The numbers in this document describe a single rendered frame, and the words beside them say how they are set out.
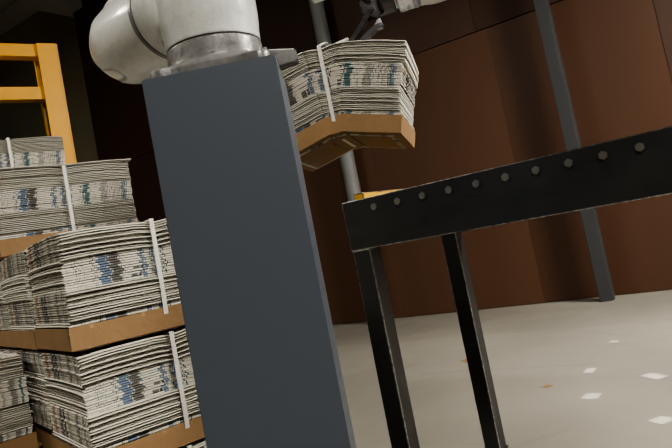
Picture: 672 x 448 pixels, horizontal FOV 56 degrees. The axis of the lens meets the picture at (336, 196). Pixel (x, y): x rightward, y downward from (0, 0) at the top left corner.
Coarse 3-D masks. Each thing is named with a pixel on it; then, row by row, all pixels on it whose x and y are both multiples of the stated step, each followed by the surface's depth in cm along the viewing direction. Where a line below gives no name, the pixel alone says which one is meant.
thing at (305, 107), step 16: (304, 64) 158; (288, 80) 159; (304, 80) 157; (288, 96) 158; (304, 96) 157; (304, 112) 157; (320, 112) 156; (304, 128) 157; (320, 144) 157; (336, 144) 165; (304, 160) 165; (320, 160) 173
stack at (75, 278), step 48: (48, 240) 123; (96, 240) 122; (144, 240) 127; (0, 288) 164; (48, 288) 128; (96, 288) 120; (144, 288) 125; (144, 336) 129; (48, 384) 136; (96, 384) 118; (144, 384) 123; (192, 384) 128; (48, 432) 141; (96, 432) 115; (144, 432) 121
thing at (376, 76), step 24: (360, 48) 155; (384, 48) 153; (408, 48) 157; (360, 72) 154; (384, 72) 153; (408, 72) 161; (360, 96) 153; (384, 96) 152; (408, 96) 166; (408, 120) 167; (360, 144) 174; (384, 144) 170; (408, 144) 171
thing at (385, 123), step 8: (344, 120) 154; (352, 120) 154; (360, 120) 153; (368, 120) 153; (376, 120) 152; (384, 120) 152; (392, 120) 151; (400, 120) 151; (344, 128) 154; (352, 128) 154; (360, 128) 153; (368, 128) 153; (376, 128) 152; (384, 128) 152; (392, 128) 151; (400, 128) 151; (408, 128) 163; (408, 136) 164
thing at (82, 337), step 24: (144, 312) 125; (168, 312) 128; (0, 336) 171; (24, 336) 147; (48, 336) 129; (72, 336) 116; (96, 336) 119; (120, 336) 121; (168, 432) 124; (192, 432) 126
